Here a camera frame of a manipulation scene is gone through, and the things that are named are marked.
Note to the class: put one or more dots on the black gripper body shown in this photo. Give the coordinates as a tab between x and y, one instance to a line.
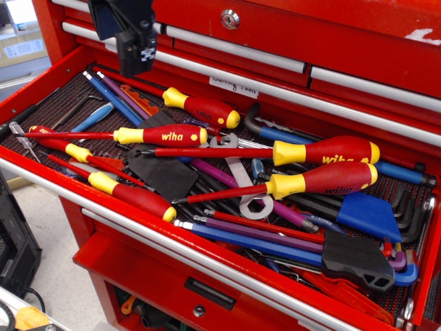
136	16

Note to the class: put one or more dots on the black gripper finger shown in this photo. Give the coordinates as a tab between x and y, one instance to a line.
103	19
136	47

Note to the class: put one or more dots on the red yellow Wiha screwdriver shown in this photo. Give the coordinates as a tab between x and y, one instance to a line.
174	135

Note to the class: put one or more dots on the orange hex key holder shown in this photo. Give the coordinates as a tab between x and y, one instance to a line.
148	105

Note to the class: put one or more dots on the black L hex key left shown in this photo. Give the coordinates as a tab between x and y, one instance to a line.
76	107

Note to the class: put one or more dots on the long blue hex key rear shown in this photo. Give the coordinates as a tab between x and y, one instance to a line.
129	114

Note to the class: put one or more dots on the long blue hex key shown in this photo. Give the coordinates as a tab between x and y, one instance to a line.
406	276
129	114

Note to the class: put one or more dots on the white cutting tools label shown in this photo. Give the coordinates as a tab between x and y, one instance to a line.
233	87

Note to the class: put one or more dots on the red yellow screwdriver rear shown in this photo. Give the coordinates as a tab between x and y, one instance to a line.
211	111

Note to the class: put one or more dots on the silver chest lock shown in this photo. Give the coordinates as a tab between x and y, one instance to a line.
230	19

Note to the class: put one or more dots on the small red yellow screwdriver left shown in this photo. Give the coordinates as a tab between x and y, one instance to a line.
58	141

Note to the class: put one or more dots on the silver flat wrench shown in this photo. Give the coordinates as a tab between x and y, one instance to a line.
246	186

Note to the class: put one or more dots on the black hex key holder centre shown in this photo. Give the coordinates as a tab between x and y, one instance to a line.
167	175

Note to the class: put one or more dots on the black hex key holder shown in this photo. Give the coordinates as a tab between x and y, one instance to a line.
167	175
357	260

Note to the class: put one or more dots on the red yellow screwdriver front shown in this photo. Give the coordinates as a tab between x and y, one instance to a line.
140	198

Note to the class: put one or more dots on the magenta hex key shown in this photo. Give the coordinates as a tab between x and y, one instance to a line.
223	180

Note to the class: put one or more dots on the large red yellow screwdriver upper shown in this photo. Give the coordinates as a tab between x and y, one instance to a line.
331	150

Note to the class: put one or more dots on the large red yellow screwdriver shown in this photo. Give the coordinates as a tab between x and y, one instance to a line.
334	178
331	150

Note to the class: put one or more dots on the large red yellow screwdriver lower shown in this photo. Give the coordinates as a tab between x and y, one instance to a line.
334	178

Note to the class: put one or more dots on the black device on floor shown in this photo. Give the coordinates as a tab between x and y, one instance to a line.
20	252

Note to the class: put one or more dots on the red tool chest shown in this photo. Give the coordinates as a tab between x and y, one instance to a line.
382	40

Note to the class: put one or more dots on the long red hex key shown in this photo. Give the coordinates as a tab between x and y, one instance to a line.
273	233

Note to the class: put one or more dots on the open red drawer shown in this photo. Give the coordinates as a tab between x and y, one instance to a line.
211	286

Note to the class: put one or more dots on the blue black L hex key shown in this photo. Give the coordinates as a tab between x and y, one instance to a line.
389	169

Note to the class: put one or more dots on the blue hex key holder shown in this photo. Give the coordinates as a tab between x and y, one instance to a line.
369	215

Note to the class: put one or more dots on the black hex key holder right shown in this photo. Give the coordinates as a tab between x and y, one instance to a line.
357	260

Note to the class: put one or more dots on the red plastic holder front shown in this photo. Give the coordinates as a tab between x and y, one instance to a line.
347	295

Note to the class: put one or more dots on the long purple hex key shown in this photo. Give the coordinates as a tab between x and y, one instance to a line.
244	241

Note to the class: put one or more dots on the blue handled tool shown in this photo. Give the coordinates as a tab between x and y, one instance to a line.
98	115

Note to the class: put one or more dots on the clear handle tester screwdriver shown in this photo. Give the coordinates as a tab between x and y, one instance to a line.
18	132

